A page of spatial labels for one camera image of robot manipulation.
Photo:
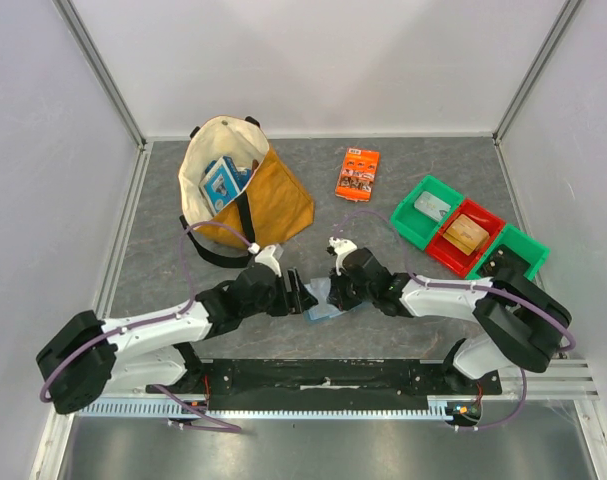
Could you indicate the silver cards in bin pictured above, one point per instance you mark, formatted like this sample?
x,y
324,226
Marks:
x,y
431,206

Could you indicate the right aluminium frame post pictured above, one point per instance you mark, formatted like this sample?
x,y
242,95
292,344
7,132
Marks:
x,y
549,45

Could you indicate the gold cards in bin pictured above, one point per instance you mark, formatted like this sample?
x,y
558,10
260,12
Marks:
x,y
466,235

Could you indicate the green bin near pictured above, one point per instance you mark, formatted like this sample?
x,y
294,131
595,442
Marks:
x,y
533,253

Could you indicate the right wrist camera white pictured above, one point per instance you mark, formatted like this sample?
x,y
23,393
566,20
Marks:
x,y
340,248

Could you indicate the tan tote bag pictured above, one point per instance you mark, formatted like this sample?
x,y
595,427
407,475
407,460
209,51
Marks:
x,y
273,207

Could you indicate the aluminium frame post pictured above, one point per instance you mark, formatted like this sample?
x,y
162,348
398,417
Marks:
x,y
90,51
549,45

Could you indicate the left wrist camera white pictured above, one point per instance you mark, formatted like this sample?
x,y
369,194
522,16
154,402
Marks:
x,y
268,256

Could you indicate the slotted cable duct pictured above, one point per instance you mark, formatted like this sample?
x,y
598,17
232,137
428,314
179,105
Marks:
x,y
296,408

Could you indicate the blue card holder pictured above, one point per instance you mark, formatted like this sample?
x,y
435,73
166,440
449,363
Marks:
x,y
323,310

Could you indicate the red bin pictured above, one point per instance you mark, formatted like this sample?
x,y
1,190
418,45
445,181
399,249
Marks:
x,y
448,255

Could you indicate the left aluminium frame post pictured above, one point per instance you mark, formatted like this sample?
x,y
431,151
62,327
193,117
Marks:
x,y
90,51

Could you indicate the blue box in bag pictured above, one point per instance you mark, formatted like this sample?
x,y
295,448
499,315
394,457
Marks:
x,y
222,182

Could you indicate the green bin far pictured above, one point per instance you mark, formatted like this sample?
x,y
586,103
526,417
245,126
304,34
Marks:
x,y
415,227

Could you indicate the green bin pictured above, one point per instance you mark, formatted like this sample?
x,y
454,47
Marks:
x,y
415,227
533,253

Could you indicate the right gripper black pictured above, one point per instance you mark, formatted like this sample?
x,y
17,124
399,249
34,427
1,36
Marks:
x,y
340,291

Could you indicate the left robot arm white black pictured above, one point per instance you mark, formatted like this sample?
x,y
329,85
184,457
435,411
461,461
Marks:
x,y
87,354

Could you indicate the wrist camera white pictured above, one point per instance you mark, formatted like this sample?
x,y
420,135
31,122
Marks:
x,y
340,248
268,256

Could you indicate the orange screw box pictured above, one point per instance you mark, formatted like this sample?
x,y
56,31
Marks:
x,y
357,175

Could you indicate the black cards in bin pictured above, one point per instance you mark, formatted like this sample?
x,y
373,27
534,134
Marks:
x,y
502,257

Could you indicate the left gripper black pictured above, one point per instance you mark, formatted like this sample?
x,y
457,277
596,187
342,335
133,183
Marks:
x,y
295,301

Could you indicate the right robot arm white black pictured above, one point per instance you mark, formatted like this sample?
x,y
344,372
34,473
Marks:
x,y
521,324

